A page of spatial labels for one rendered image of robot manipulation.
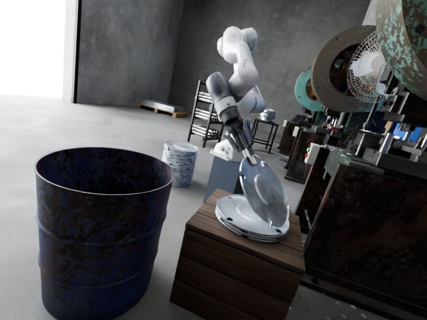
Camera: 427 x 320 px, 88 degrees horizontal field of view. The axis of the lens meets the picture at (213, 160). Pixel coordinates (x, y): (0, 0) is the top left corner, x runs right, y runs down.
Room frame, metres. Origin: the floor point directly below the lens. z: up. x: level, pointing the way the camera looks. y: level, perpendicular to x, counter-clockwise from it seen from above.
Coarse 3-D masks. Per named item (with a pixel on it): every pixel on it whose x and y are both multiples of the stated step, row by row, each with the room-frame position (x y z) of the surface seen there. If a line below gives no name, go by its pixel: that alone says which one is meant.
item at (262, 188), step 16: (256, 160) 0.89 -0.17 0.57; (240, 176) 0.74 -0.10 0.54; (256, 176) 0.81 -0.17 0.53; (272, 176) 0.91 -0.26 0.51; (256, 192) 0.74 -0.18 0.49; (272, 192) 0.81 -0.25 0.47; (256, 208) 0.69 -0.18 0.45; (272, 208) 0.76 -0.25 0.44; (288, 208) 0.83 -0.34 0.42; (272, 224) 0.69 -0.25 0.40
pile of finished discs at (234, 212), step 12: (228, 204) 0.82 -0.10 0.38; (240, 204) 0.83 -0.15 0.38; (228, 216) 0.73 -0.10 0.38; (240, 216) 0.75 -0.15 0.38; (252, 216) 0.76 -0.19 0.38; (228, 228) 0.69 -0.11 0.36; (240, 228) 0.66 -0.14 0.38; (252, 228) 0.68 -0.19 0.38; (264, 228) 0.70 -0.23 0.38; (276, 228) 0.72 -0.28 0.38; (288, 228) 0.73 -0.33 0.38; (252, 240) 0.65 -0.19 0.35; (264, 240) 0.66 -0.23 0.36; (276, 240) 0.68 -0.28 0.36
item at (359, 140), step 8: (344, 128) 1.16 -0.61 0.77; (352, 128) 1.15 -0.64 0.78; (360, 136) 1.20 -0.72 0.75; (368, 136) 1.16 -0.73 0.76; (376, 136) 1.13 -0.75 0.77; (360, 144) 1.16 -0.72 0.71; (368, 144) 1.15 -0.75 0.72; (376, 144) 1.15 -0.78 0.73; (352, 152) 1.22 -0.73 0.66; (360, 152) 1.16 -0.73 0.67
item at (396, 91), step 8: (400, 88) 1.21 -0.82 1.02; (392, 96) 1.19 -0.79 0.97; (400, 96) 1.14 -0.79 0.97; (408, 96) 1.12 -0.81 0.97; (416, 96) 1.11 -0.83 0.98; (384, 104) 1.22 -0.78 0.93; (392, 104) 1.15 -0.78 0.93; (400, 104) 1.14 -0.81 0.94; (408, 104) 1.11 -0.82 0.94; (416, 104) 1.10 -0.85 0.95; (424, 104) 1.10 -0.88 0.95; (392, 112) 1.17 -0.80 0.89; (400, 112) 1.12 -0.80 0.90; (408, 112) 1.11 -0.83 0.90; (416, 112) 1.10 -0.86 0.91; (424, 112) 1.10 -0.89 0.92
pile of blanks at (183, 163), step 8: (168, 152) 1.73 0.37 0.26; (176, 152) 1.71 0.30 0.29; (184, 152) 1.72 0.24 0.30; (192, 152) 1.76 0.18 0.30; (168, 160) 1.72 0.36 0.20; (176, 160) 1.70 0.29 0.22; (184, 160) 1.72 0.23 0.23; (192, 160) 1.77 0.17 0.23; (176, 168) 1.71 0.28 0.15; (184, 168) 1.73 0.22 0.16; (192, 168) 1.80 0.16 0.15; (176, 176) 1.73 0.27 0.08; (184, 176) 1.73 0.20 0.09; (192, 176) 1.82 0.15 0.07; (176, 184) 1.71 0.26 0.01; (184, 184) 1.75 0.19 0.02
